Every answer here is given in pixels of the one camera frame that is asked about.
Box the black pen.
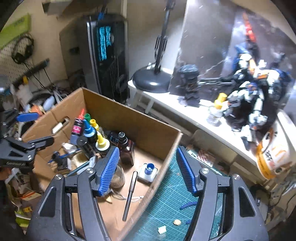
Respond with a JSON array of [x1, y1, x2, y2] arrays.
[[122, 171, 138, 221]]

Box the blue capped square bottle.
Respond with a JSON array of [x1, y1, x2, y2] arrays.
[[137, 163, 158, 184]]

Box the amber square glass bottle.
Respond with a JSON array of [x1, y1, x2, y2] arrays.
[[117, 132, 135, 166]]

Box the yellow nozzle black bottle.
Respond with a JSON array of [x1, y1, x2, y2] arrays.
[[95, 132, 111, 156]]

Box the black blue lying can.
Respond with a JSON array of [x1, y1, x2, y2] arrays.
[[105, 131, 119, 146]]

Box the blue nozzle black bottle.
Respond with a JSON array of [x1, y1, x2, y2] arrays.
[[83, 119, 97, 144]]

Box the red nozzle pink bottle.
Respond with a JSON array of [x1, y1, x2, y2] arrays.
[[70, 109, 85, 145]]

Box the yellow cap clear bottle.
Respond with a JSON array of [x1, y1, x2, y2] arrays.
[[89, 119, 105, 137]]

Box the brown cardboard box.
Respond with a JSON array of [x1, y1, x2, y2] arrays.
[[22, 88, 182, 240]]

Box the dark green pen tool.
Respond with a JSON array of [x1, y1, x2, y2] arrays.
[[65, 161, 90, 177]]

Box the green cap bottle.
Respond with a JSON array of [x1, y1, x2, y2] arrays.
[[84, 113, 91, 122]]

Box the green cutting mat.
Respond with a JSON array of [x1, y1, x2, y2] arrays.
[[122, 150, 225, 241]]

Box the white shelf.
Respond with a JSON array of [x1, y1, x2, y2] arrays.
[[127, 67, 296, 176]]

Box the yellow capped glass bottle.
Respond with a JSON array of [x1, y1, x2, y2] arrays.
[[207, 92, 227, 126]]

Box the black headphones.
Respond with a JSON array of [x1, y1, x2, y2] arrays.
[[11, 35, 34, 64]]

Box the black desk lamp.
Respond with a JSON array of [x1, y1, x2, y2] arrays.
[[132, 1, 176, 93]]

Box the dark robot model figure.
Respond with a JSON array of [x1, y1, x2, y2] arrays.
[[223, 13, 292, 150]]

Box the corgi print paper bucket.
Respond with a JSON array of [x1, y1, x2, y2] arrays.
[[255, 121, 295, 180]]

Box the black computer tower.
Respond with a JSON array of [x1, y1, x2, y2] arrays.
[[77, 14, 130, 103]]

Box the blue handled pliers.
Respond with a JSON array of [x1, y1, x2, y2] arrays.
[[180, 201, 198, 225]]

